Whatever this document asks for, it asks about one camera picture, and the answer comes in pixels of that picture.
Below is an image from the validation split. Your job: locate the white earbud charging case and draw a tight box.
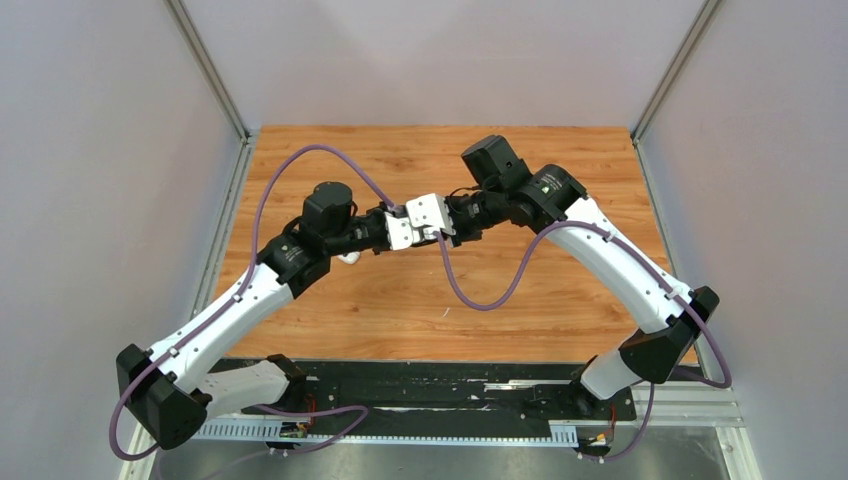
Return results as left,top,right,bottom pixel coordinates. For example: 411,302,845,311
337,252,361,265

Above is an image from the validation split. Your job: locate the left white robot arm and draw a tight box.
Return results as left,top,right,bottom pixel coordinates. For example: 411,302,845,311
110,182,398,450

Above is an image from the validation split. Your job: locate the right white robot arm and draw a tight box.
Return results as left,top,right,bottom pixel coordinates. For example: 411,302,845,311
447,135,720,418

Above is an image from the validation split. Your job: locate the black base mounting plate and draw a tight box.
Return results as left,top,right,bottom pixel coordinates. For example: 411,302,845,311
211,358,706,440

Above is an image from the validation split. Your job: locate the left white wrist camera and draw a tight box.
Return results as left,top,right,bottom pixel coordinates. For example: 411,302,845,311
384,211,423,251

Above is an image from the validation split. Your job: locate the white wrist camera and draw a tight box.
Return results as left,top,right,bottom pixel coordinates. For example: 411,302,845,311
405,193,456,240
384,211,423,251

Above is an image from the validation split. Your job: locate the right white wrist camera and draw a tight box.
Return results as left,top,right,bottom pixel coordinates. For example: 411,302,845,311
405,193,456,240

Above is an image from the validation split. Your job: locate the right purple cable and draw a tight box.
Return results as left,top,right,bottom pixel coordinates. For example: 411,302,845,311
435,219,733,463

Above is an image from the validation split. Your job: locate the white slotted cable duct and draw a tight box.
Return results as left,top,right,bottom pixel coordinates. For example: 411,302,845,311
192,421,580,448

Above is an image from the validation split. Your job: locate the aluminium frame rail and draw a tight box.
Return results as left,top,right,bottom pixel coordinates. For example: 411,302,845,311
116,372,764,480

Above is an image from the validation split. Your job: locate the left aluminium corner post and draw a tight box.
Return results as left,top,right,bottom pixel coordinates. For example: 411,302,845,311
163,0,252,144

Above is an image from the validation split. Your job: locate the aluminium corner post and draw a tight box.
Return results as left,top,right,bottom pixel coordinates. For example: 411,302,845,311
163,0,252,144
630,0,724,146

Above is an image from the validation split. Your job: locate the right aluminium corner post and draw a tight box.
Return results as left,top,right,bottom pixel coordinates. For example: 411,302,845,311
630,0,724,146

